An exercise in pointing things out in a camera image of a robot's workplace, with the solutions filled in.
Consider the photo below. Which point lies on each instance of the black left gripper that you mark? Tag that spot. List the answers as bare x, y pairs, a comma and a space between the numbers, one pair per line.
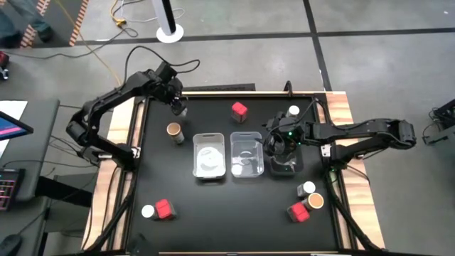
172, 90

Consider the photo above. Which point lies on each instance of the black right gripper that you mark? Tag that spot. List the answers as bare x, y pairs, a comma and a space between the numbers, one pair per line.
288, 128

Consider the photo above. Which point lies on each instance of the brown-lid spice jar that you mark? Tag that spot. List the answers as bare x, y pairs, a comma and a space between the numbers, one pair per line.
290, 145
174, 129
314, 201

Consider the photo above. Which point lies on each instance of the red-lid spice tin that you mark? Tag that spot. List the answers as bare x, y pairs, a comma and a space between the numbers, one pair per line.
298, 212
239, 110
164, 209

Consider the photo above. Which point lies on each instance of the white plastic bin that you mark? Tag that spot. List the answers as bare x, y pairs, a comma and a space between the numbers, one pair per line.
209, 167

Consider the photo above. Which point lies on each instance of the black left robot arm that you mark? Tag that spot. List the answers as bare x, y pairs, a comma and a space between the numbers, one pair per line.
106, 97

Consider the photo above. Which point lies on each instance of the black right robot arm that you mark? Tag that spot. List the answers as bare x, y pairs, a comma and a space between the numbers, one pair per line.
355, 129

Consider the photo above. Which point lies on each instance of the clear plastic bin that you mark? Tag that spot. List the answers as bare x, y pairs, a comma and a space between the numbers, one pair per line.
249, 167

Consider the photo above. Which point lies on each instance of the black clamp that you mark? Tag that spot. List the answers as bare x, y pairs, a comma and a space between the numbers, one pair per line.
288, 89

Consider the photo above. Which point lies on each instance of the white pole stand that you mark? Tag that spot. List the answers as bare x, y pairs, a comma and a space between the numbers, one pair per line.
161, 37

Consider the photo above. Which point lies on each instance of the grey desk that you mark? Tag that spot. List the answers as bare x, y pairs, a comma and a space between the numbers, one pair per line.
42, 149

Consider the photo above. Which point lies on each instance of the black desk support bar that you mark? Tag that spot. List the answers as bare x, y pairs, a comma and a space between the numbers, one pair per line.
64, 192

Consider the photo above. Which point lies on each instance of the orange-striped black floor mat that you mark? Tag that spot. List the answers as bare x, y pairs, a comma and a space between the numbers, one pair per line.
60, 21

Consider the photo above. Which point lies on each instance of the white paper sheet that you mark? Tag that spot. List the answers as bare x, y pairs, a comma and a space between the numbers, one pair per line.
14, 106

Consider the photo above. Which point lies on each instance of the computer monitor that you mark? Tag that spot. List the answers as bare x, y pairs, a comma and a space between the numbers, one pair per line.
10, 128

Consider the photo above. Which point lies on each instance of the red and black floor device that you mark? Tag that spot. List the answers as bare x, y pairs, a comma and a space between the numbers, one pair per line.
3, 58

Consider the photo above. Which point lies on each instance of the person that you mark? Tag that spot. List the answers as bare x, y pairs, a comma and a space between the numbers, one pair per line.
10, 28

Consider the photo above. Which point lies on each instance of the backlit keyboard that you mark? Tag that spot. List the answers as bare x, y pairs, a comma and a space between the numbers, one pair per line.
9, 188

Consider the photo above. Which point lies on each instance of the black computer mouse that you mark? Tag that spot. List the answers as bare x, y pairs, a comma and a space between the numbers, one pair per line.
10, 245

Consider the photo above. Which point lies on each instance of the silver mounting bracket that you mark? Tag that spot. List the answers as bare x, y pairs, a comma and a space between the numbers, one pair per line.
325, 150

